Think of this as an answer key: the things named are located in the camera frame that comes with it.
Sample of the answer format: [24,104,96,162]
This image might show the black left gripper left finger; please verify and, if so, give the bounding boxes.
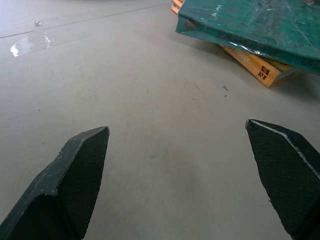
[0,126,110,240]

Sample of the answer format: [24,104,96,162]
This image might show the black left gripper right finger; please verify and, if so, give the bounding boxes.
[245,119,320,240]

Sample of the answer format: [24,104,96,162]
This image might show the orange book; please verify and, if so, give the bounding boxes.
[170,0,305,89]

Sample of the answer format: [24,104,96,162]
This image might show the green plastic-wrapped book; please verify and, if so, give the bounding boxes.
[175,0,320,77]

